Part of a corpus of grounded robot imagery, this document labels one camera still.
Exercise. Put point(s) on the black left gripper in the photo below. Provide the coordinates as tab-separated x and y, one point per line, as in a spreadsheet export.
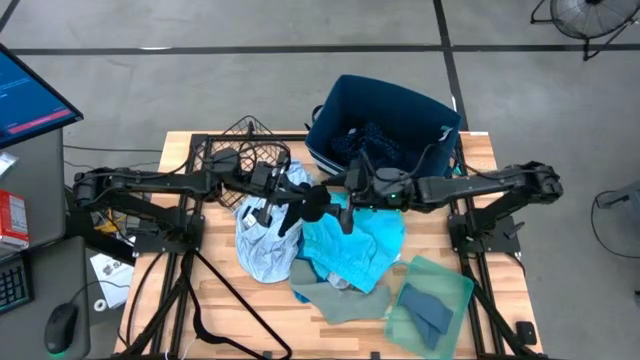
287	192

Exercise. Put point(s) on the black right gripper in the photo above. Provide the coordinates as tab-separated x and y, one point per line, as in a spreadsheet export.
360	192

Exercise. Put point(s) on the black cloth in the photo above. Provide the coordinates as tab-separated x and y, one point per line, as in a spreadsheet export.
315	202

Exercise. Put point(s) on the light blue patterned cloth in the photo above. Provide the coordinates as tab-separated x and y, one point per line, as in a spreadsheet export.
265	250

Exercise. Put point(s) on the turquoise cloth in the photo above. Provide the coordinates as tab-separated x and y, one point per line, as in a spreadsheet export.
355	245

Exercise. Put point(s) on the dark navy dotted cloth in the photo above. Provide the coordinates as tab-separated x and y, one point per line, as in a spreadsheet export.
372	142

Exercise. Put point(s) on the white cloth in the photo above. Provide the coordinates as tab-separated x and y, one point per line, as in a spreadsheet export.
340	282

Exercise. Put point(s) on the bright blue cloth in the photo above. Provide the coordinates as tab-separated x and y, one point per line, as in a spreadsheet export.
301	296

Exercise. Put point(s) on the grey-green ribbed knit cloth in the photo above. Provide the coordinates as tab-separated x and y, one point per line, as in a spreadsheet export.
345	302

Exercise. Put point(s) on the slate blue cloth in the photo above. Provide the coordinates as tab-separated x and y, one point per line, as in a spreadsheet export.
425	312

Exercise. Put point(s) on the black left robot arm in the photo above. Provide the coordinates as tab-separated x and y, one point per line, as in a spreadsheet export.
150	176

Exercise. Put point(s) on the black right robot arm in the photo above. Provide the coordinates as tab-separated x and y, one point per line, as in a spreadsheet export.
475	187

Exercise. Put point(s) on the black clothes hanger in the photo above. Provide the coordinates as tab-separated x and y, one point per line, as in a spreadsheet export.
235	295

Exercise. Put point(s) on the navy white striped fabric basket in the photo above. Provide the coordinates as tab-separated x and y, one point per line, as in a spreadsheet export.
400	110

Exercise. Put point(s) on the green translucent plastic tray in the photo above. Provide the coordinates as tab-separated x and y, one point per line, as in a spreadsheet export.
450	280

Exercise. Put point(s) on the white printed paper sheet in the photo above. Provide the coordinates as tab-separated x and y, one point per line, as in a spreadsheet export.
112	280

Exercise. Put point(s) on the white tape roll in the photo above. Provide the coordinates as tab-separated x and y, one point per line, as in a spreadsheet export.
96	305

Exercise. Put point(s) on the grey desk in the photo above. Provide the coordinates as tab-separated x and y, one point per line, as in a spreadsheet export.
45	200

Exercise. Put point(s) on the black computer mouse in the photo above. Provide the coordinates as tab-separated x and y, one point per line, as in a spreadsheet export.
60	327

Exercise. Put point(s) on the red cardboard box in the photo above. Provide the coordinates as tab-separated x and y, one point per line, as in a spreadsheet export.
12	220

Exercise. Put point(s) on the computer monitor with blue screen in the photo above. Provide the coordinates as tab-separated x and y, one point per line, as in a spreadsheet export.
30	100

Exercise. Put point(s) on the black keyboard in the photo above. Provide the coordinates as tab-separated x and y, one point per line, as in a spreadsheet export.
12	285

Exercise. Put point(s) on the grey chair base leg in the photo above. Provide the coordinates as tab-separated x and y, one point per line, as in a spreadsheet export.
625	195

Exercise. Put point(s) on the black floor fan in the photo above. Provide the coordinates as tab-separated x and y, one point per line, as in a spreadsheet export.
590	20

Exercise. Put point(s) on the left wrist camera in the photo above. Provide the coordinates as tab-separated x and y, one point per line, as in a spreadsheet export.
261	176

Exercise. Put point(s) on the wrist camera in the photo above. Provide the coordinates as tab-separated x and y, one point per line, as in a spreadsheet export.
387	181
261	176

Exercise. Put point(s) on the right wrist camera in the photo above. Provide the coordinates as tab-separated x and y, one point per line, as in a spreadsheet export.
387	181

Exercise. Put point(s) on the black aluminium frame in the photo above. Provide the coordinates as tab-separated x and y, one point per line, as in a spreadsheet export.
197	145

